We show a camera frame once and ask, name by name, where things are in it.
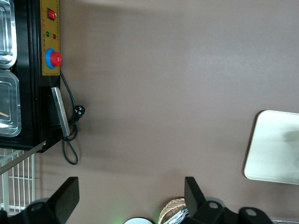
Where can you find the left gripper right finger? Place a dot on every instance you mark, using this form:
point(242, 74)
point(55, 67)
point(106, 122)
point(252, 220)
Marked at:
point(194, 196)

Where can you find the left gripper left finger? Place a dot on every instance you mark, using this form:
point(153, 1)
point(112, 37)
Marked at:
point(66, 196)

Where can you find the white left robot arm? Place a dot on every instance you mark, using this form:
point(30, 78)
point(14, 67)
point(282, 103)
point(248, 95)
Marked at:
point(139, 221)

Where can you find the aluminium foil tray stack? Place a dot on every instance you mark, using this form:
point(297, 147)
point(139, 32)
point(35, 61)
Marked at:
point(178, 215)

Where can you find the beige plastic serving tray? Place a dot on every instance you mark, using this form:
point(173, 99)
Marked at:
point(273, 147)

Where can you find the light wicker basket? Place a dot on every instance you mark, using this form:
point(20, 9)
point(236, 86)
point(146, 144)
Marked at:
point(169, 207)

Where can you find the thin wooden stick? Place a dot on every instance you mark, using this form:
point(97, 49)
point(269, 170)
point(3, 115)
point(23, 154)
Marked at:
point(4, 114)

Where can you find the steel food container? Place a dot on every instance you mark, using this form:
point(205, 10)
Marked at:
point(9, 105)
point(7, 35)

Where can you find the black machine with yellow panel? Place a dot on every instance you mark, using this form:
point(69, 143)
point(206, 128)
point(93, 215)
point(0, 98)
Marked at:
point(30, 93)

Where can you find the red emergency stop button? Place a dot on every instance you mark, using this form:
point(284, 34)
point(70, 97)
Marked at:
point(54, 58)

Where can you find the red rocker switch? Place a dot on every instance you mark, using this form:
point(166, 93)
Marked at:
point(52, 14)

